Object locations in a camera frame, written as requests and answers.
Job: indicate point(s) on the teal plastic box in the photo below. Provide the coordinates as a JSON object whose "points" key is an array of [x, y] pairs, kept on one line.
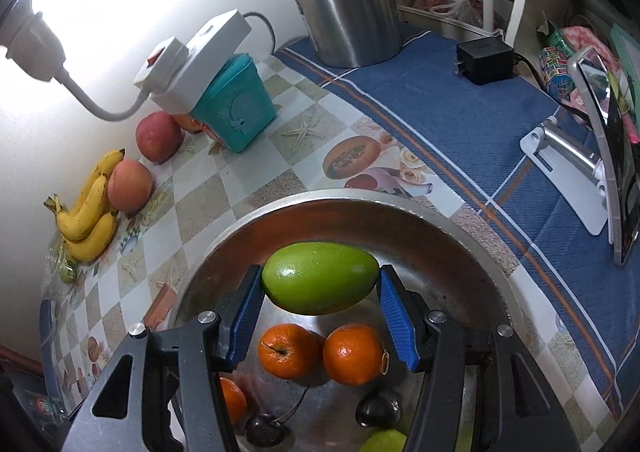
{"points": [[235, 107]]}

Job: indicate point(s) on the yellow banana bunch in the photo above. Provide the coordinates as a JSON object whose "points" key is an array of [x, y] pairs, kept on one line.
{"points": [[87, 219]]}

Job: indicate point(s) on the green snack packet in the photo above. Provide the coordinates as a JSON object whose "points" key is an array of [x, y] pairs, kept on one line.
{"points": [[557, 67]]}

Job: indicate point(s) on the clear plastic clamshell box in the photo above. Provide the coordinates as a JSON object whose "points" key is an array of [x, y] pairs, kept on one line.
{"points": [[55, 252]]}

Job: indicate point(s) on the white gooseneck lamp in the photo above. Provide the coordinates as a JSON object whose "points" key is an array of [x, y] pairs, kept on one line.
{"points": [[35, 52]]}

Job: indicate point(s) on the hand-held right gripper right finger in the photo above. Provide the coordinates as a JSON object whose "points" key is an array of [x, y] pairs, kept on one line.
{"points": [[400, 327]]}

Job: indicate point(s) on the checkered printed plastic tablecloth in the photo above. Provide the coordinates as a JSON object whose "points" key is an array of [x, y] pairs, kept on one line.
{"points": [[240, 182]]}

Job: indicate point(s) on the black power adapter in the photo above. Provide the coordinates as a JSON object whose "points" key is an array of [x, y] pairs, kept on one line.
{"points": [[485, 59]]}

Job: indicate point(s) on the dark cherry with stem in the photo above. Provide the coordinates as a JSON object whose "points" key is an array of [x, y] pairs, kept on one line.
{"points": [[265, 432]]}

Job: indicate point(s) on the white socket adapter with switch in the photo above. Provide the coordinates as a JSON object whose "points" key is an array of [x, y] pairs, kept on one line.
{"points": [[192, 62]]}

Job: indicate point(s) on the white phone stand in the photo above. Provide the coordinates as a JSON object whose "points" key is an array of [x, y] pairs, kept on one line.
{"points": [[570, 162]]}

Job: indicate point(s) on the stainless steel bowl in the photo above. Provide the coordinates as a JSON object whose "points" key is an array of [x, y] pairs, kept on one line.
{"points": [[450, 257]]}

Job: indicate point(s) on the glass mug with round label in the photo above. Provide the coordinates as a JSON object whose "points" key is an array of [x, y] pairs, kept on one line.
{"points": [[44, 406]]}

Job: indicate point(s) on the green mango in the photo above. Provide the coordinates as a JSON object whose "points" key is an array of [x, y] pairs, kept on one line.
{"points": [[320, 277]]}

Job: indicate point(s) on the mandarin orange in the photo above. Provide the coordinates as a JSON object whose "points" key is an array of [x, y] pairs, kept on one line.
{"points": [[352, 354], [290, 349], [234, 399]]}

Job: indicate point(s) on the blue woven tablecloth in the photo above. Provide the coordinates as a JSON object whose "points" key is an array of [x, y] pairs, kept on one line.
{"points": [[450, 132]]}

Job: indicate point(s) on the clear plastic bag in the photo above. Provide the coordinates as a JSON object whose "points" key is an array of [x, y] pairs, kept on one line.
{"points": [[450, 4]]}

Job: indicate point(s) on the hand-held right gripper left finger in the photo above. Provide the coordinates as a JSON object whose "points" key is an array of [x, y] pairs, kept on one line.
{"points": [[245, 322]]}

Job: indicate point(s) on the red apple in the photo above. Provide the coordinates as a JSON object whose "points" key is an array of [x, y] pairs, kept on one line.
{"points": [[187, 123], [130, 184], [159, 137]]}

